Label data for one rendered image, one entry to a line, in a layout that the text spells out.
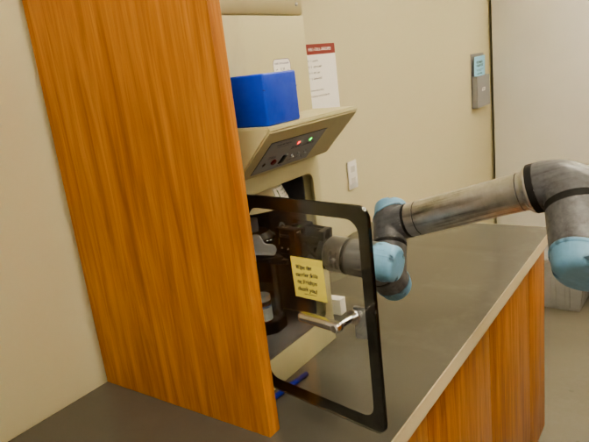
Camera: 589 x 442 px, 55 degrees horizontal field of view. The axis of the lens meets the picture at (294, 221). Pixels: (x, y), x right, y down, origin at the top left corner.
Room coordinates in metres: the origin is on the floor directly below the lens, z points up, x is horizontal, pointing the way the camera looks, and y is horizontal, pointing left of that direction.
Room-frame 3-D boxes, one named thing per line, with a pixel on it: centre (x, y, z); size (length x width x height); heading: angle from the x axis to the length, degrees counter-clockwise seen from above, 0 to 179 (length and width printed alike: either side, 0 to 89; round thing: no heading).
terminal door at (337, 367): (0.94, -0.01, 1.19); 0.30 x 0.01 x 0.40; 44
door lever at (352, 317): (0.87, -0.04, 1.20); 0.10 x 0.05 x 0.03; 44
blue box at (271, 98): (1.07, 0.04, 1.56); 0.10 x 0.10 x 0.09; 54
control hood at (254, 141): (1.15, -0.02, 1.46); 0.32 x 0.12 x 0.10; 144
